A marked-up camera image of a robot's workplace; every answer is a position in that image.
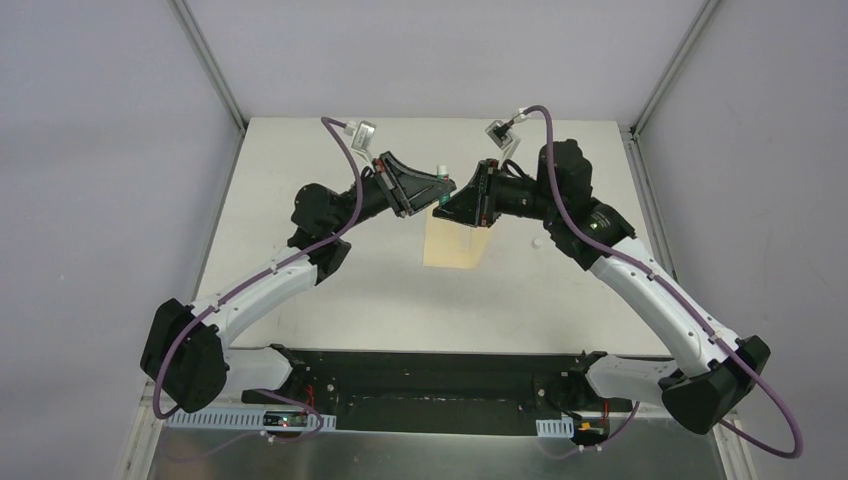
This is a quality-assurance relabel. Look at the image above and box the green white glue stick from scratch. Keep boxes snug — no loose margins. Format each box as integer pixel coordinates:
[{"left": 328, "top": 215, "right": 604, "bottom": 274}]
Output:
[{"left": 436, "top": 164, "right": 455, "bottom": 206}]

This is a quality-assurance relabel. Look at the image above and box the left white cable duct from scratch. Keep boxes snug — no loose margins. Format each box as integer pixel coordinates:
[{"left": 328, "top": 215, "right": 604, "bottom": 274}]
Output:
[{"left": 165, "top": 407, "right": 337, "bottom": 433}]

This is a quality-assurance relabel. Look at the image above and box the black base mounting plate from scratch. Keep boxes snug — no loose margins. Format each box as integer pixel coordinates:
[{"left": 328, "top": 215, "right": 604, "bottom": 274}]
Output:
[{"left": 240, "top": 349, "right": 633, "bottom": 436}]

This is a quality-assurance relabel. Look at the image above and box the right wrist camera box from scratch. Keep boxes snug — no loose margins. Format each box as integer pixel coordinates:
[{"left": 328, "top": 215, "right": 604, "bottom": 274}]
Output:
[{"left": 485, "top": 120, "right": 515, "bottom": 150}]

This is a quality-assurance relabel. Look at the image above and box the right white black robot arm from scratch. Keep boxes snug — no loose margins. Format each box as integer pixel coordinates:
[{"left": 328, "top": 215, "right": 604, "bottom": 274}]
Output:
[{"left": 434, "top": 139, "right": 770, "bottom": 434}]

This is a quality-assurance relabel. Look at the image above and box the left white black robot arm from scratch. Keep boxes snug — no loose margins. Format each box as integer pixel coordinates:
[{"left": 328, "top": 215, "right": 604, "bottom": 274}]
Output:
[{"left": 140, "top": 152, "right": 456, "bottom": 413}]

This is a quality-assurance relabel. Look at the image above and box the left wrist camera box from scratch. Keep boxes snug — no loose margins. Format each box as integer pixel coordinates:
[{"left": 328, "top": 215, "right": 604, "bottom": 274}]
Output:
[{"left": 344, "top": 120, "right": 376, "bottom": 152}]

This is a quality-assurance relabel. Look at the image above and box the cream paper envelope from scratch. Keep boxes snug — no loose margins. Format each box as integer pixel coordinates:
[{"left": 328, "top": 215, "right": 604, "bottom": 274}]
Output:
[{"left": 422, "top": 206, "right": 492, "bottom": 270}]

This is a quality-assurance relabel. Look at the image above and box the right white cable duct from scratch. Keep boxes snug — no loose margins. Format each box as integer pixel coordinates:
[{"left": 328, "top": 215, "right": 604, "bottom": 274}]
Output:
[{"left": 535, "top": 416, "right": 575, "bottom": 439}]

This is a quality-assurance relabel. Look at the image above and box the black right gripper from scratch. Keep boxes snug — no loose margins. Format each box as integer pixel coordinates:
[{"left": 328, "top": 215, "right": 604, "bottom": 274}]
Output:
[{"left": 433, "top": 158, "right": 562, "bottom": 227}]

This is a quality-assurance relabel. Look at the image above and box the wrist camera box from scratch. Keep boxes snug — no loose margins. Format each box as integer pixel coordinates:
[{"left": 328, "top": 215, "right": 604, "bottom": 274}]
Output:
[
  {"left": 485, "top": 120, "right": 515, "bottom": 150},
  {"left": 344, "top": 120, "right": 376, "bottom": 152}
]

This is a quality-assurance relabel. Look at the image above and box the white cable duct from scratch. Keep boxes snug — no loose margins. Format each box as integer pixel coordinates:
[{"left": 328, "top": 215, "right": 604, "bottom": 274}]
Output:
[
  {"left": 165, "top": 407, "right": 337, "bottom": 433},
  {"left": 535, "top": 416, "right": 575, "bottom": 439}
]

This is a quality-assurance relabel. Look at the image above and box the purple cable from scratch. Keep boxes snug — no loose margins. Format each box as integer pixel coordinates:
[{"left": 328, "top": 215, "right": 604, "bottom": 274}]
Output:
[
  {"left": 518, "top": 104, "right": 804, "bottom": 460},
  {"left": 152, "top": 117, "right": 364, "bottom": 445}
]

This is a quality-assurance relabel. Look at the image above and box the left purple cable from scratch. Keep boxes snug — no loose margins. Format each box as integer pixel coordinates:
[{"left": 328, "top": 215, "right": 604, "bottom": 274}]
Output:
[{"left": 152, "top": 117, "right": 364, "bottom": 445}]

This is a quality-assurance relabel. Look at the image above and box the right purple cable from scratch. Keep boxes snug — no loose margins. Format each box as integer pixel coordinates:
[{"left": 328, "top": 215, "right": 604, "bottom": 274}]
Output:
[{"left": 518, "top": 104, "right": 804, "bottom": 460}]

